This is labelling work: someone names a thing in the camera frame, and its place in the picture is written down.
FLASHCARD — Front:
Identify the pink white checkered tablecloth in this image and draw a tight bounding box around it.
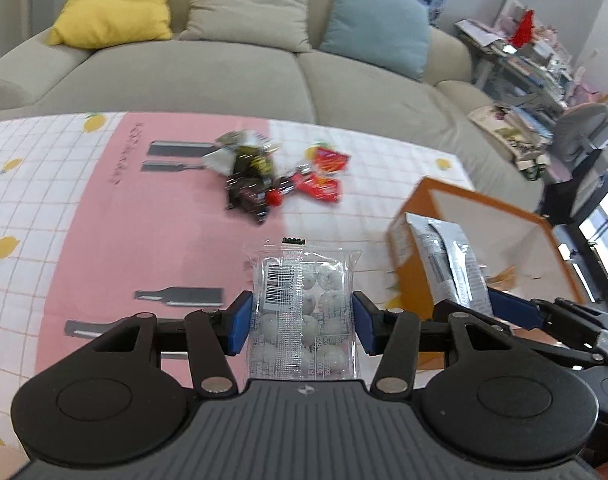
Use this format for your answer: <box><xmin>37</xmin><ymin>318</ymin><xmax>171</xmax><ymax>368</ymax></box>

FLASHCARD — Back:
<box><xmin>0</xmin><ymin>113</ymin><xmax>471</xmax><ymax>446</ymax></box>

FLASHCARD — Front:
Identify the grey office chair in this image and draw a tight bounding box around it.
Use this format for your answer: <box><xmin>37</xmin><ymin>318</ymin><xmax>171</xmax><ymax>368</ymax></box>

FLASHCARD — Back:
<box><xmin>538</xmin><ymin>103</ymin><xmax>608</xmax><ymax>226</ymax></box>

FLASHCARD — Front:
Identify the mixed fruit chips bag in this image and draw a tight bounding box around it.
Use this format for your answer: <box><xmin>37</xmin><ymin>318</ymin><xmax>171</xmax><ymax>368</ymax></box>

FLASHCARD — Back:
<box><xmin>406</xmin><ymin>214</ymin><xmax>492</xmax><ymax>315</ymax></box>

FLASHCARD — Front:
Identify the white blue snack bag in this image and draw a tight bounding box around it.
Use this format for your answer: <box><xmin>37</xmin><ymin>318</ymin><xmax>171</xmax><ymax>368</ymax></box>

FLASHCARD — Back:
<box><xmin>202</xmin><ymin>130</ymin><xmax>281</xmax><ymax>177</ymax></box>

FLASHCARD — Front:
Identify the light blue cushion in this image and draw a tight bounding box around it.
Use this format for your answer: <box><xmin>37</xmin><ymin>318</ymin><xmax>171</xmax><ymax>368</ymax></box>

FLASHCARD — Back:
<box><xmin>319</xmin><ymin>0</ymin><xmax>431</xmax><ymax>81</ymax></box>

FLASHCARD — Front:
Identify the red spicy strip packet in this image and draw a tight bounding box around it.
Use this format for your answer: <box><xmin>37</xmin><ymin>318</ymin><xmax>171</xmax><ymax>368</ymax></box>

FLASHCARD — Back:
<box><xmin>292</xmin><ymin>144</ymin><xmax>351</xmax><ymax>204</ymax></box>

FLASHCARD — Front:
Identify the beige sofa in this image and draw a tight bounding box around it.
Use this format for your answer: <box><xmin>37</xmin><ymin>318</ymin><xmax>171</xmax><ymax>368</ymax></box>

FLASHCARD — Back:
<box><xmin>0</xmin><ymin>0</ymin><xmax>543</xmax><ymax>210</ymax></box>

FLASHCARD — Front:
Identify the floral tote bag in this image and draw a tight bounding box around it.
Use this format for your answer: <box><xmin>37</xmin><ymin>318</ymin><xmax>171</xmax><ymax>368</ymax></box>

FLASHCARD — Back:
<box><xmin>468</xmin><ymin>103</ymin><xmax>553</xmax><ymax>181</ymax></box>

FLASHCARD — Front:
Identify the yellow cushion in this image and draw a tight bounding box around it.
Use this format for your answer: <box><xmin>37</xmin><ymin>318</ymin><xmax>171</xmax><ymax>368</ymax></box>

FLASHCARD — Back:
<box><xmin>47</xmin><ymin>0</ymin><xmax>173</xmax><ymax>50</ymax></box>

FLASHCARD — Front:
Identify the black yellow snack bag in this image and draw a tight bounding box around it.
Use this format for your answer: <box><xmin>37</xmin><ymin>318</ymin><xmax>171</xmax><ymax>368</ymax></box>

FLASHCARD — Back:
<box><xmin>226</xmin><ymin>146</ymin><xmax>276</xmax><ymax>224</ymax></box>

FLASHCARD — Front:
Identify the orange cardboard box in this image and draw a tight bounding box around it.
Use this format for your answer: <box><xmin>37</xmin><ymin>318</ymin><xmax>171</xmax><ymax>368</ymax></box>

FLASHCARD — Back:
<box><xmin>385</xmin><ymin>175</ymin><xmax>590</xmax><ymax>371</ymax></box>

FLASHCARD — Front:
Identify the clear rice cake bag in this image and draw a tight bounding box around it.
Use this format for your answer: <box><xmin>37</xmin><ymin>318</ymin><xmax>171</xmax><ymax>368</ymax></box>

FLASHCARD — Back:
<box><xmin>245</xmin><ymin>238</ymin><xmax>361</xmax><ymax>382</ymax></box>

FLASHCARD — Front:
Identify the cluttered side shelf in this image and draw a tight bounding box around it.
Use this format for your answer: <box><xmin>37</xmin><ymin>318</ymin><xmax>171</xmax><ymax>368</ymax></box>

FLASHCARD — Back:
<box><xmin>456</xmin><ymin>0</ymin><xmax>575</xmax><ymax>122</ymax></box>

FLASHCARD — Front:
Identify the beige cushion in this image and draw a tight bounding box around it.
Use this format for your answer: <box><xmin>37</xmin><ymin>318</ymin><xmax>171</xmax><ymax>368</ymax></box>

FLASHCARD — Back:
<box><xmin>180</xmin><ymin>0</ymin><xmax>311</xmax><ymax>53</ymax></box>

